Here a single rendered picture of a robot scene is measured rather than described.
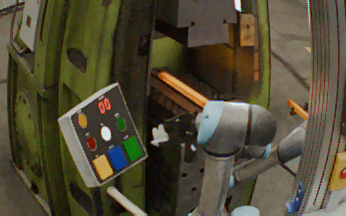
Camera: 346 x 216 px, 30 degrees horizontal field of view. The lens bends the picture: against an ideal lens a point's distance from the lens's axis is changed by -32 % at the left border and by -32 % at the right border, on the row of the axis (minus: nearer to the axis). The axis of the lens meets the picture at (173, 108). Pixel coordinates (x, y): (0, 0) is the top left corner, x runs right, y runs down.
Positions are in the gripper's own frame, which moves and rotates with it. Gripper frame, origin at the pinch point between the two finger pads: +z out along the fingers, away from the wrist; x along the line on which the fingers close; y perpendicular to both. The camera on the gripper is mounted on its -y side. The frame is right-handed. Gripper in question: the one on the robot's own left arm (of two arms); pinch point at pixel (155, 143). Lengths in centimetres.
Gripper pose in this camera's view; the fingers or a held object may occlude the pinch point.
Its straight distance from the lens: 302.8
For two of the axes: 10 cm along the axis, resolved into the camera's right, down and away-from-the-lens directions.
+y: -3.7, -9.2, -1.5
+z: -7.6, 2.1, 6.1
